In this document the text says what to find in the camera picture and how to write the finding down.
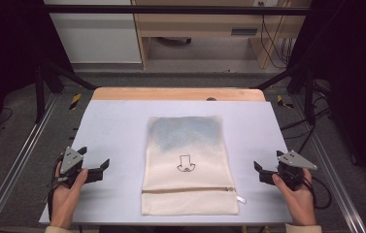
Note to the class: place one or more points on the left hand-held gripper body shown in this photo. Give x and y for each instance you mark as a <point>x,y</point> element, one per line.
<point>71,160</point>

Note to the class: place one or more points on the black curtain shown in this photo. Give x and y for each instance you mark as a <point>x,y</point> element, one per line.
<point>6,48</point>
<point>358,81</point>

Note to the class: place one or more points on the light wooden desk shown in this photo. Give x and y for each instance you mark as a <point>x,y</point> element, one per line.
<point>200,24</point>

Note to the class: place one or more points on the light blue cloth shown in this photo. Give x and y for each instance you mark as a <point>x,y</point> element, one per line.
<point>187,132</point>

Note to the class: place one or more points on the white cabinet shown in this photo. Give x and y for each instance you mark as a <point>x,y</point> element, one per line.
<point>96,35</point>

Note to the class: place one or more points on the person's right hand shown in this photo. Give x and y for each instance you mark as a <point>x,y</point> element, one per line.
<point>297,204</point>

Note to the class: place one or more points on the wooden table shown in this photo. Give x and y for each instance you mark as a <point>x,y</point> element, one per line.
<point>158,93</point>

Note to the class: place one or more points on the cream mesh laundry bag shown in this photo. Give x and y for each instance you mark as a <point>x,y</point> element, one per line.
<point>187,181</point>

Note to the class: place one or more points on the black metal stand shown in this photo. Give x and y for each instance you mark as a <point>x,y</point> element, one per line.
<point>309,97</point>
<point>39,93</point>

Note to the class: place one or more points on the person's left hand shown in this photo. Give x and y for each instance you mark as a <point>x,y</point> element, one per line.
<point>65,200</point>

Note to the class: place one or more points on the black horizontal frame bar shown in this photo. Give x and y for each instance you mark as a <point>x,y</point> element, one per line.
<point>171,9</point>

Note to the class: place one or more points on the pale blue table mat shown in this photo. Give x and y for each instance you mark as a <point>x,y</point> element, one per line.
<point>116,129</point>

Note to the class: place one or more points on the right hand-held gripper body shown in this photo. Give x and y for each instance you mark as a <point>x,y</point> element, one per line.
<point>295,163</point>

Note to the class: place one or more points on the aluminium floor rail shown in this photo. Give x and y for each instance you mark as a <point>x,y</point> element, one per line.
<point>15,161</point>
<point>332,168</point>

